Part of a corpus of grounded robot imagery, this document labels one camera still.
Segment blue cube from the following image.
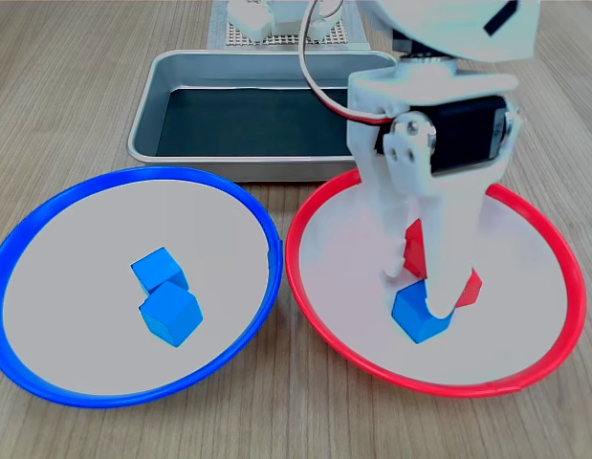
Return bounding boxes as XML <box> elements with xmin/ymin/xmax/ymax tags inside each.
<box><xmin>391</xmin><ymin>279</ymin><xmax>457</xmax><ymax>344</ymax></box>
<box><xmin>130</xmin><ymin>247</ymin><xmax>190</xmax><ymax>295</ymax></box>
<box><xmin>139</xmin><ymin>280</ymin><xmax>205</xmax><ymax>349</ymax></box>

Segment red-rimmed white plate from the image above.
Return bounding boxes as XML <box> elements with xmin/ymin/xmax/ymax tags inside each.
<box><xmin>284</xmin><ymin>167</ymin><xmax>587</xmax><ymax>399</ymax></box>

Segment steel tray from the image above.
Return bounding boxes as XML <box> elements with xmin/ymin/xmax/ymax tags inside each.
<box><xmin>126</xmin><ymin>49</ymin><xmax>402</xmax><ymax>183</ymax></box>

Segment blue-rimmed white plate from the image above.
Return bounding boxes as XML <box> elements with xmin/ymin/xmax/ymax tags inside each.
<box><xmin>0</xmin><ymin>165</ymin><xmax>283</xmax><ymax>410</ymax></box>

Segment pale perforated base plate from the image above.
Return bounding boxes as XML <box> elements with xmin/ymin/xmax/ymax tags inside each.
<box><xmin>207</xmin><ymin>0</ymin><xmax>373</xmax><ymax>51</ymax></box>

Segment red and white cable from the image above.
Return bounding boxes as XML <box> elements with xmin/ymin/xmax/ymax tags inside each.
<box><xmin>298</xmin><ymin>0</ymin><xmax>397</xmax><ymax>128</ymax></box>

